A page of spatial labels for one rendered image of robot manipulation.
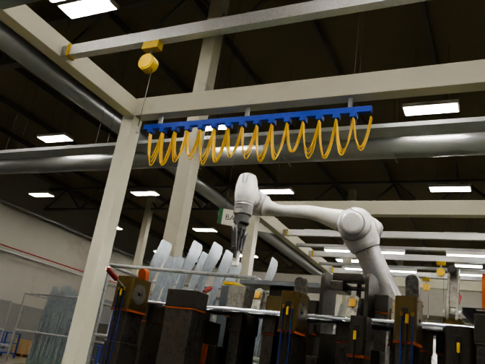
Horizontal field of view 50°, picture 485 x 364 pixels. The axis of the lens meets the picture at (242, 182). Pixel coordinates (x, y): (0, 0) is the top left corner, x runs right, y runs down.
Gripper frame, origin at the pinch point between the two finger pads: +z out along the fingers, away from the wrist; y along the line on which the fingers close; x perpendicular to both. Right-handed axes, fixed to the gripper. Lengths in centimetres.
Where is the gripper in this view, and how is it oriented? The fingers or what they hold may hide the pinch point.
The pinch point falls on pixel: (235, 258)
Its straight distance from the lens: 240.0
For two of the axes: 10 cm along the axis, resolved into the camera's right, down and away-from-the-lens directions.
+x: 8.6, -0.5, -5.0
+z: -1.4, 9.3, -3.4
